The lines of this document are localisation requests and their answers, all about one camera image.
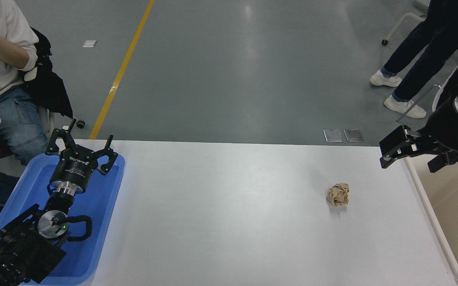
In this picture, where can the white rolling chair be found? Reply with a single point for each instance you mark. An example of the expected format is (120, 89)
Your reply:
(402, 22)

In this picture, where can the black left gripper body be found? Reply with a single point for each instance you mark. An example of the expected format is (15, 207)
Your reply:
(74, 169)

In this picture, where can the tan paper ball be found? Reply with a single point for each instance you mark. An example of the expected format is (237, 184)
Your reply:
(338, 194)

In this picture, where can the person's forearm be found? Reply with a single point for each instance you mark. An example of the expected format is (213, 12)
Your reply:
(8, 49)

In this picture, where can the silver metal floor plate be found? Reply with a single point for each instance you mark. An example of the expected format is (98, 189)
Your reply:
(353, 135)
(333, 135)

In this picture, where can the large pale bin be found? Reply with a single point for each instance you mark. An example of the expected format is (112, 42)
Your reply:
(455, 214)

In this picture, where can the blue plastic tray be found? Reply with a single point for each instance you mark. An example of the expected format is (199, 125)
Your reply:
(94, 206)

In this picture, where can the white paper sheet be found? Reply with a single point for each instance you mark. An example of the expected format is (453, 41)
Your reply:
(89, 43)

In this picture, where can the black jacket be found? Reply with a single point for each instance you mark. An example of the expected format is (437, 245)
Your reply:
(48, 87)

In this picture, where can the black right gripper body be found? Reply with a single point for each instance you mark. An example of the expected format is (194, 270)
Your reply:
(447, 135)

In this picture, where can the office chair with caster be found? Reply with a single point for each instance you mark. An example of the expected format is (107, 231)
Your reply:
(79, 124)

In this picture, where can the walking person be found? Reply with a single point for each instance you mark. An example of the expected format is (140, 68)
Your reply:
(424, 47)

